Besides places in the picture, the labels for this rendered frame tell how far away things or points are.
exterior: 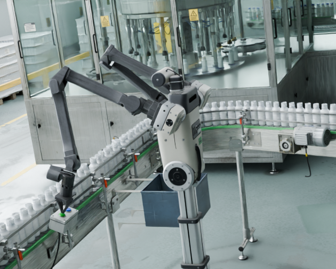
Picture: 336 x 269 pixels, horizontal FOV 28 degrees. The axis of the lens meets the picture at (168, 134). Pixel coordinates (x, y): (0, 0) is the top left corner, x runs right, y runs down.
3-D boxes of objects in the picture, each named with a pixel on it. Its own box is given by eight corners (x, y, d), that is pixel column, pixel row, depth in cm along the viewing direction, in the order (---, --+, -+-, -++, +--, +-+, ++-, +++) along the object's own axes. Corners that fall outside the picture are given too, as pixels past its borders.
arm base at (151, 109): (168, 100, 309) (159, 122, 314) (153, 92, 311) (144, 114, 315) (161, 104, 301) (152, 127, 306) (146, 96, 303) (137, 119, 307)
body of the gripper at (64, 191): (53, 199, 310) (56, 185, 307) (64, 191, 319) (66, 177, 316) (66, 204, 308) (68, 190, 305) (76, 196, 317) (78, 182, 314)
